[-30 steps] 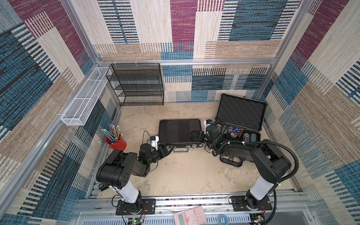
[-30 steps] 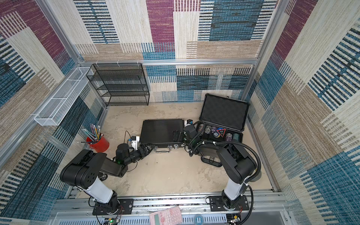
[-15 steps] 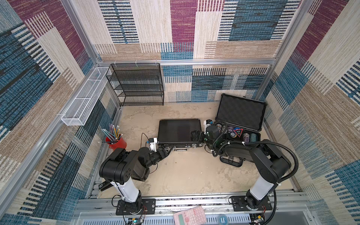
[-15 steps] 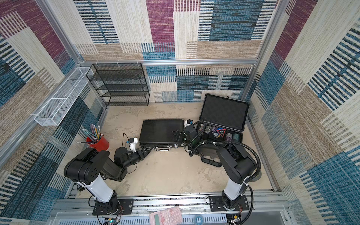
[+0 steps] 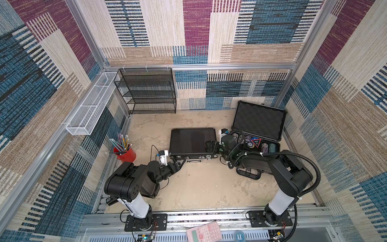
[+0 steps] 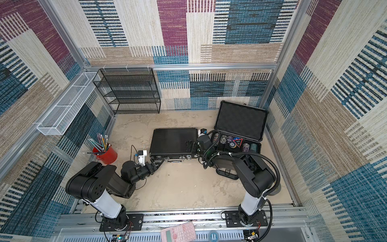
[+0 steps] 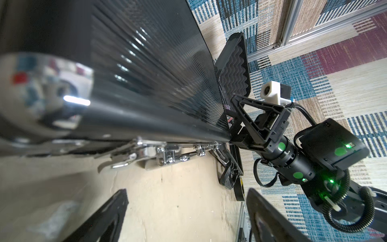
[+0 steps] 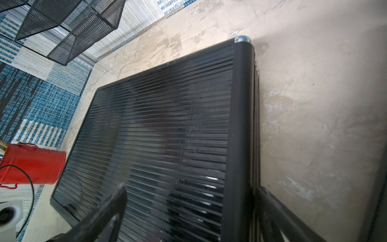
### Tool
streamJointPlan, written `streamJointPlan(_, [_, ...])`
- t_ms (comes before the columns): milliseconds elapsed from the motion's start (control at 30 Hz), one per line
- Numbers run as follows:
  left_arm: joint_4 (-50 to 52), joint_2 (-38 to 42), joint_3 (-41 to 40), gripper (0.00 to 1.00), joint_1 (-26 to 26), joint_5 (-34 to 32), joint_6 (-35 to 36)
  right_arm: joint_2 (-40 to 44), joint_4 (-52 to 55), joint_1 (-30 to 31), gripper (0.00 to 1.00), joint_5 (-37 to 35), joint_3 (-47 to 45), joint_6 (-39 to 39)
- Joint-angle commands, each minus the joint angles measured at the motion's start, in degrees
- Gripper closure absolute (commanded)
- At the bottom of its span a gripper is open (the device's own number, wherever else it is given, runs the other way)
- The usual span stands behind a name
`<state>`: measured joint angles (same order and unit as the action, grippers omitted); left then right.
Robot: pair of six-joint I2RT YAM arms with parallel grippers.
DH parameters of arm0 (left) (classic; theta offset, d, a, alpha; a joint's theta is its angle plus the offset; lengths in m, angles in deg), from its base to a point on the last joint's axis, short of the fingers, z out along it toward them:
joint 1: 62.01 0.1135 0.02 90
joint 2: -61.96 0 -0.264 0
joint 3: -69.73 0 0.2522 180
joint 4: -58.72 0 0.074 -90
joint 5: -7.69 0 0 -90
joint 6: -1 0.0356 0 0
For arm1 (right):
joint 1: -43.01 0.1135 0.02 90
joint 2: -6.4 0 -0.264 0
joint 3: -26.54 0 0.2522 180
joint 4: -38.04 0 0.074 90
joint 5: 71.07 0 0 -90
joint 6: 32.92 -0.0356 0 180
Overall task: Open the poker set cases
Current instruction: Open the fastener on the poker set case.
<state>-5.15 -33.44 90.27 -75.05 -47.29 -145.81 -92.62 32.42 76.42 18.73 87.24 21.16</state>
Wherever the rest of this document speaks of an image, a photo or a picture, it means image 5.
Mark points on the blue tape roll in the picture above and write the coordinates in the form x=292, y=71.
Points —
x=239, y=236

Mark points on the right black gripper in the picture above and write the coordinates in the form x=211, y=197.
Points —
x=216, y=145

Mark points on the bundle of coloured pencils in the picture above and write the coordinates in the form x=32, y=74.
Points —
x=120, y=145

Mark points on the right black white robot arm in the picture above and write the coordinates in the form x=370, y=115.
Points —
x=295, y=174

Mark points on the white wire mesh basket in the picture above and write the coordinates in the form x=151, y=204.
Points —
x=88, y=114

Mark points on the red pencil cup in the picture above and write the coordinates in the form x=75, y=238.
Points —
x=129, y=156

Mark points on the grey poker set case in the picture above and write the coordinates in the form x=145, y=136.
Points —
x=253, y=120

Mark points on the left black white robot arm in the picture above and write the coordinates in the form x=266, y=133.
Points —
x=130, y=184

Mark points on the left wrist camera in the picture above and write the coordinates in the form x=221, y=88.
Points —
x=163, y=157

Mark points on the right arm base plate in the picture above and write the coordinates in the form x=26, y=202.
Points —
x=262, y=218

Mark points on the black stapler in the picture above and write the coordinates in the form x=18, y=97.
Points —
x=111, y=200

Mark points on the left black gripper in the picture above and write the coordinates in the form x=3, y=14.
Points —
x=174, y=164

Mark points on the black mesh shelf rack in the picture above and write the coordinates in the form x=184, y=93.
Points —
x=147, y=90

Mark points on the triangular dealer button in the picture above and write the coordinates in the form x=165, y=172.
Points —
x=256, y=141

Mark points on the black poker set case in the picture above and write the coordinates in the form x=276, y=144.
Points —
x=189, y=143

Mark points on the pink calculator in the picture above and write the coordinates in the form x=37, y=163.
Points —
x=206, y=233

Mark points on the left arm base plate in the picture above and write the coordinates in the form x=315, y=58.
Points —
x=158, y=222

